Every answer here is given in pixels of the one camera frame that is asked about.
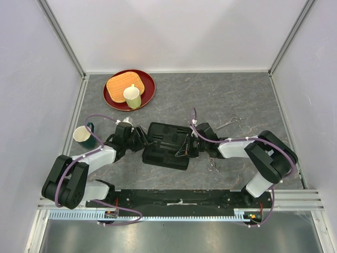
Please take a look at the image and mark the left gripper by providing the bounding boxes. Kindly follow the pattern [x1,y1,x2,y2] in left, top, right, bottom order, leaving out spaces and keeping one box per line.
[124,125,154,154]

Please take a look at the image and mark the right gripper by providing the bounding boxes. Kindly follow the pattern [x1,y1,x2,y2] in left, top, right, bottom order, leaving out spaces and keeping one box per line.
[176,134,208,158]

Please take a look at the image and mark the black tool case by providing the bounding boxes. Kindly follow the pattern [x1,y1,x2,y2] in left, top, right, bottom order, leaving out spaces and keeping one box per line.
[142,122,192,171]

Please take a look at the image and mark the silver scissors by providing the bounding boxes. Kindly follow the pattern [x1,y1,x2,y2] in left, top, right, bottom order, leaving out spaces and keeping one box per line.
[207,158,220,172]
[216,113,243,130]

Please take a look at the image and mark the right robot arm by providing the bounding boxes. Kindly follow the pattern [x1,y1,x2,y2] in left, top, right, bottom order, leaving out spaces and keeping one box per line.
[175,123,298,208]

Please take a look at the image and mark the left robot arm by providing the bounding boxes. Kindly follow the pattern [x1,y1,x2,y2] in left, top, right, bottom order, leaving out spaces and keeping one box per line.
[42,122,153,209]

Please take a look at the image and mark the red round tray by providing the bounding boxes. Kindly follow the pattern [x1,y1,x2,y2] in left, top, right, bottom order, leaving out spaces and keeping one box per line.
[103,70,156,111]

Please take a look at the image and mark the pale green cup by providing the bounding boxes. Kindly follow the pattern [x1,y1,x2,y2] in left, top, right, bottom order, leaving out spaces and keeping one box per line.
[123,84,141,109]

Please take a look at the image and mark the orange woven mat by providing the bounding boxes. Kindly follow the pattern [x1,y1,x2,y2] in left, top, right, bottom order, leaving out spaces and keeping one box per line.
[106,71,145,103]

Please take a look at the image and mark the dark green mug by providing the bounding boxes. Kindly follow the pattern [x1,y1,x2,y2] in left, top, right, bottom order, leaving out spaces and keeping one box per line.
[73,122,97,149]

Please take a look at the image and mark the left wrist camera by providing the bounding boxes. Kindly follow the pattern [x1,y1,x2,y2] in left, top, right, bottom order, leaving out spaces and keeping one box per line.
[115,117,133,127]

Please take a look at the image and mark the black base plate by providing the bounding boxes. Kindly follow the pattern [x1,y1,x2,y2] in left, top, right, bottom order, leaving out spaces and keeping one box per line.
[85,188,274,218]

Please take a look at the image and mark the grey slotted cable duct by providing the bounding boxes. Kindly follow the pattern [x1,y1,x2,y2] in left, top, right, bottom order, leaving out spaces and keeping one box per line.
[48,210,262,222]

